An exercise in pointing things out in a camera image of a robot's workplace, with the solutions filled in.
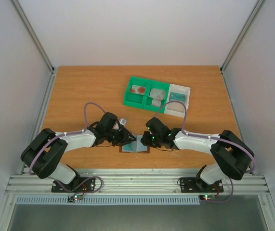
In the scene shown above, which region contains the left aluminium frame post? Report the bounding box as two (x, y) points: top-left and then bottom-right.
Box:
(10, 0), (54, 73)

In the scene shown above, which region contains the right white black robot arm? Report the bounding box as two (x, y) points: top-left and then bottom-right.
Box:
(141, 117), (255, 192)

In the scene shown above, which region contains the right aluminium frame post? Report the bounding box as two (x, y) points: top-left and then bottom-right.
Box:
(220, 0), (266, 75)

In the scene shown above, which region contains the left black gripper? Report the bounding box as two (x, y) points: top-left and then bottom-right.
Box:
(105, 128), (137, 147)

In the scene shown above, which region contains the grey silver card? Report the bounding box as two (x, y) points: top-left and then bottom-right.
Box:
(149, 88), (166, 100)

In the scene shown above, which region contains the white plastic bin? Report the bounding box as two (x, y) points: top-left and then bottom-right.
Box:
(164, 84), (191, 117)

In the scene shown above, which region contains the aluminium front rail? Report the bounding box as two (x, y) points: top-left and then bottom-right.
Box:
(5, 168), (270, 195)

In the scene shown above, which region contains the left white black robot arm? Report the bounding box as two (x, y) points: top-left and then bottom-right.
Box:
(20, 112), (136, 193)

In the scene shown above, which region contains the controller board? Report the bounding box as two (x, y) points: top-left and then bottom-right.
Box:
(67, 195), (83, 203)
(199, 194), (216, 201)

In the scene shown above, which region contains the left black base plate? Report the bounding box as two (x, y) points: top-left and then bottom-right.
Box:
(51, 177), (96, 193)

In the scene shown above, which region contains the brown leather card holder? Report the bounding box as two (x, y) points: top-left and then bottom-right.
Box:
(119, 135), (150, 154)

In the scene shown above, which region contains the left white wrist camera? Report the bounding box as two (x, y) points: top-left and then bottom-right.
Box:
(113, 118), (127, 129)

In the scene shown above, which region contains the left controller board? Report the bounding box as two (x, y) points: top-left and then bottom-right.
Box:
(67, 195), (83, 203)

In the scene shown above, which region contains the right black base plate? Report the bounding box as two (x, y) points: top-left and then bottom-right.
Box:
(177, 177), (224, 193)

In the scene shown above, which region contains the aluminium frame post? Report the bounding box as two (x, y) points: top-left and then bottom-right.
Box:
(220, 0), (266, 75)
(10, 0), (54, 73)

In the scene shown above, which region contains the grey slotted cable duct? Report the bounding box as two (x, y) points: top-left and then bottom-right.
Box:
(15, 195), (200, 205)

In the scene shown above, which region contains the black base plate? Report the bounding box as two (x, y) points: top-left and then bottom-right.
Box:
(51, 177), (96, 193)
(177, 177), (224, 193)

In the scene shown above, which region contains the card with red circles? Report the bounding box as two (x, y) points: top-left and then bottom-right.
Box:
(130, 85), (146, 95)

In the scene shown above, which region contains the teal VIP card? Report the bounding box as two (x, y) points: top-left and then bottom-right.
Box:
(121, 143), (136, 153)

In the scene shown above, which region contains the green bin middle compartment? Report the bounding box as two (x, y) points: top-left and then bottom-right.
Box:
(143, 80), (170, 111)

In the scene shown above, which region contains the right controller board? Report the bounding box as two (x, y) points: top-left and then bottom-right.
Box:
(199, 194), (216, 201)

